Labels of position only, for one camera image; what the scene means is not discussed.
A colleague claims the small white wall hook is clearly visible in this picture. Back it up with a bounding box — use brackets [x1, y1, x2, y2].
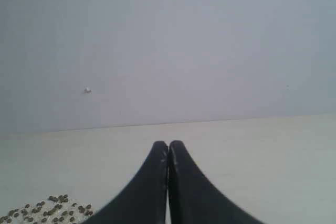
[83, 87, 92, 94]

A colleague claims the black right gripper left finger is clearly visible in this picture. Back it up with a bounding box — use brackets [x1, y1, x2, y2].
[84, 141, 169, 224]

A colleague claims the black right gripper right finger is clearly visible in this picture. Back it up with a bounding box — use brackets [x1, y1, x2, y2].
[168, 141, 261, 224]

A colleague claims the red beans and rice pile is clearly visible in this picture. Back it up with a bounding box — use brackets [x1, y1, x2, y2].
[1, 194, 95, 224]

